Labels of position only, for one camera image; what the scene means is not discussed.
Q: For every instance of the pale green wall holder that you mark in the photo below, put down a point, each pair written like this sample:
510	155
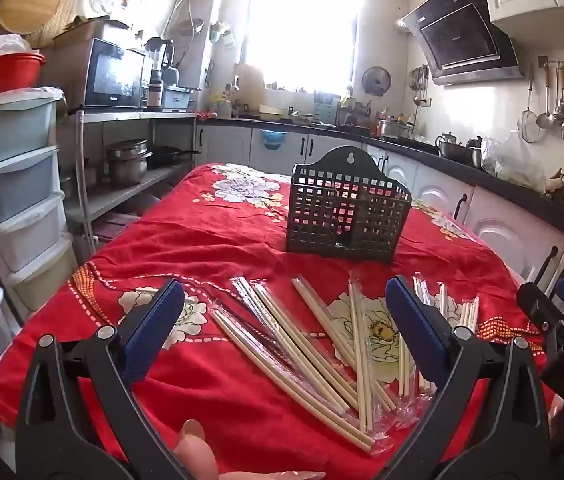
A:
219	31

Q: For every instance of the steel kettle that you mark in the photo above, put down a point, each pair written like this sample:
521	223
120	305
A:
446	139

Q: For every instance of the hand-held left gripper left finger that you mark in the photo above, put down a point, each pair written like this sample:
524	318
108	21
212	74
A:
154	330

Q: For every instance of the brown cardboard box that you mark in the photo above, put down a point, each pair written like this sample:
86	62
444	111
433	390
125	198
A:
87	29

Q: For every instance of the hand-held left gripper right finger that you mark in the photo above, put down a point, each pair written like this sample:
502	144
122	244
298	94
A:
416	325

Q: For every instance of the bunch of wooden chopsticks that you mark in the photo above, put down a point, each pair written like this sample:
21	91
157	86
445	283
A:
360	360

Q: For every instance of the condiment bottles group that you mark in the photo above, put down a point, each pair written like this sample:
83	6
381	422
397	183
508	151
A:
375	127

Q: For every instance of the black blender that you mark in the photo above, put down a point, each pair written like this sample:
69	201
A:
158	67

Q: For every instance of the large steel cooking pot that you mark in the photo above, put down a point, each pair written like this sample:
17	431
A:
395	129

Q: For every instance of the purple lidded storage bin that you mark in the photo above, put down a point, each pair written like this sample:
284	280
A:
112	226

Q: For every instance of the small wall fan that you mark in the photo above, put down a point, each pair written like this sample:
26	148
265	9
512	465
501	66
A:
375	81

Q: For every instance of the blue hanging bin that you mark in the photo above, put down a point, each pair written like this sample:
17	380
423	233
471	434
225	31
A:
273	139

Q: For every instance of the clear plastic bags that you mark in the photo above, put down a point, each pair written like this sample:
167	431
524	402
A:
511	160

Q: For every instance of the yellow dish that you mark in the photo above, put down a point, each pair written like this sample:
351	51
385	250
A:
271	111

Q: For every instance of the black range hood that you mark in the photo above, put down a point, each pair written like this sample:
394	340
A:
461	40

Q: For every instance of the black frying pan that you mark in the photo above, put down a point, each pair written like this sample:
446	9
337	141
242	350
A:
167	156

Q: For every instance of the black plastic utensil basket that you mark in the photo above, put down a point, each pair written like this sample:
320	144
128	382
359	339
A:
322	220

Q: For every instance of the black kitchen countertop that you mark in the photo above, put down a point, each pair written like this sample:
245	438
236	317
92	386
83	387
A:
521	191

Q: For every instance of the white lower kitchen cabinets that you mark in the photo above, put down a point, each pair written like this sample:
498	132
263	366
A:
501	230

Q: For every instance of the pale cutting board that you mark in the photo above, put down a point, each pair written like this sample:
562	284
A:
249	82

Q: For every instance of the metal shelf rack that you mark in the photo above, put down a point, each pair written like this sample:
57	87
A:
127	116

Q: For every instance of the teal knife block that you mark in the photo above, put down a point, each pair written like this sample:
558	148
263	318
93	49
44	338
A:
324	109

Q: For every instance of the hanging kitchen utensils bunch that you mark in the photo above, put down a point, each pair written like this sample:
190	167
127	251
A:
417	82

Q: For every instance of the stacked steel pots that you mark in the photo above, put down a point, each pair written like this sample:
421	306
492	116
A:
127	167

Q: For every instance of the person's left hand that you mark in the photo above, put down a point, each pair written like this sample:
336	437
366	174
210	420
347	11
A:
194	447

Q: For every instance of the bright kitchen window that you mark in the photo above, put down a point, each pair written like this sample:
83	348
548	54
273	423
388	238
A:
302	30

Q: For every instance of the steel spoon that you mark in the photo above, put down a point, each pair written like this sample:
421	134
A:
560	109

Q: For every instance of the dark kettle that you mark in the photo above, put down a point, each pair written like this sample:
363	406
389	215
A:
474	143

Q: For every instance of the hanging metal sieve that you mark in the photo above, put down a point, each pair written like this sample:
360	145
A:
189	25

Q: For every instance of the steel mixing bowl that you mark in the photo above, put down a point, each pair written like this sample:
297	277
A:
450	154

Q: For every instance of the ginger root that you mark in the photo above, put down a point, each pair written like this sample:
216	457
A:
557	184

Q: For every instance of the red plastic basin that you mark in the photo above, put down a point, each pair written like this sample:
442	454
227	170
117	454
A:
7	77

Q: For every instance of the black microwave oven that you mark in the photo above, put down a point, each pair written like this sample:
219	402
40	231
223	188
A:
112	72

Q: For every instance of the blue-grey plastic container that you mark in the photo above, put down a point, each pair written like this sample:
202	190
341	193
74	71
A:
177	97

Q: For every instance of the red floral blanket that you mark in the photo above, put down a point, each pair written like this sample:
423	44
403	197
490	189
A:
212	240

